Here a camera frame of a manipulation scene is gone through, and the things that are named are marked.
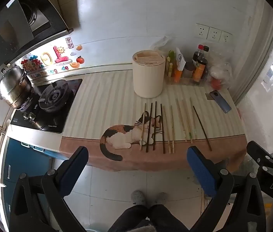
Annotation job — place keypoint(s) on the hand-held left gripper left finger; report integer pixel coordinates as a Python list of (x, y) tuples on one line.
[(74, 171)]

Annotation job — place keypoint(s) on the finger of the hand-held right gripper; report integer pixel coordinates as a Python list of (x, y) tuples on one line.
[(257, 151)]

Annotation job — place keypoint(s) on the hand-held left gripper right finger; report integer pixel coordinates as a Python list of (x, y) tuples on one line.
[(200, 171)]

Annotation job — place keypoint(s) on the light wooden chopstick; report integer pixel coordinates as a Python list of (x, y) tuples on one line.
[(167, 130), (172, 130), (143, 125), (181, 120)]

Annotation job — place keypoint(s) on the wooden chopstick green band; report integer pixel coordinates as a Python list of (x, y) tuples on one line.
[(186, 120)]

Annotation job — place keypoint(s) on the wooden chopstick pale blue band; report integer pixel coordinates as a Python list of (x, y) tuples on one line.
[(193, 118)]

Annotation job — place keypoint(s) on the cream round utensil holder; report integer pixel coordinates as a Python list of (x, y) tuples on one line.
[(148, 79)]

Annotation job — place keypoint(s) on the grey slipper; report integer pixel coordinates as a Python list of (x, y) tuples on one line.
[(161, 198), (139, 197)]

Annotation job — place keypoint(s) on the blue kitchen cabinet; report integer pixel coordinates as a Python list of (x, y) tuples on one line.
[(25, 159)]

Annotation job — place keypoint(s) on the black gas stove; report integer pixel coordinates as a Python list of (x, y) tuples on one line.
[(61, 116)]

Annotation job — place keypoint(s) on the blue smartphone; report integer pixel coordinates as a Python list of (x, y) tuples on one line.
[(221, 101)]

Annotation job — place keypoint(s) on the striped cat print mat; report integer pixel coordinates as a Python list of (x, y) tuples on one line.
[(102, 101)]

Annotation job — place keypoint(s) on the person's dark trousers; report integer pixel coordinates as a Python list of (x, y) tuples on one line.
[(136, 218)]

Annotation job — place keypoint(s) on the red tomato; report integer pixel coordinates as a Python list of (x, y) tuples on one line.
[(215, 83)]

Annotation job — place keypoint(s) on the clear plastic bag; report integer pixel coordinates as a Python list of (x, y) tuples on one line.
[(221, 67)]

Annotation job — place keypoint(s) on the clear plastic organizer tray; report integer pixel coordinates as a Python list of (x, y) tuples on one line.
[(187, 81)]

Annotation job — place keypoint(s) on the black cap orange label bottle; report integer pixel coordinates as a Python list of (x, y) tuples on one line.
[(200, 70)]

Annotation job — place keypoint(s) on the orange seasoning bottle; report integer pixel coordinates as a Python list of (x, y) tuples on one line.
[(178, 75)]

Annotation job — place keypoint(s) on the brown seasoning jar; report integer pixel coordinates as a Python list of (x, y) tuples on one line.
[(189, 71)]

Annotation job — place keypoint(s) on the steel cooking pot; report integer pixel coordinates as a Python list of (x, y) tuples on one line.
[(13, 87)]

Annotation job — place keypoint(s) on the green yellow seasoning bottle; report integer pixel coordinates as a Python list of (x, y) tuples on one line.
[(171, 62)]

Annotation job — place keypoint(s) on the white seasoning packet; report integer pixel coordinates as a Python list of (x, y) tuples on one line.
[(180, 59)]

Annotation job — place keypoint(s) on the red cap soy sauce bottle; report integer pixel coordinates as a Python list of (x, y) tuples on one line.
[(197, 53)]

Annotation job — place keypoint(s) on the black range hood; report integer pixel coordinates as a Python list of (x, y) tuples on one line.
[(8, 29)]

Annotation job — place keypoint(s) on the colourful wall stickers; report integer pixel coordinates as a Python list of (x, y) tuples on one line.
[(59, 58)]

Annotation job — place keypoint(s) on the white wall socket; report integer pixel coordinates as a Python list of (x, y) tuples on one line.
[(202, 31), (214, 34), (226, 37)]

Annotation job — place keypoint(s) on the beige wall cabinet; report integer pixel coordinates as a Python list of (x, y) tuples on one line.
[(66, 0)]

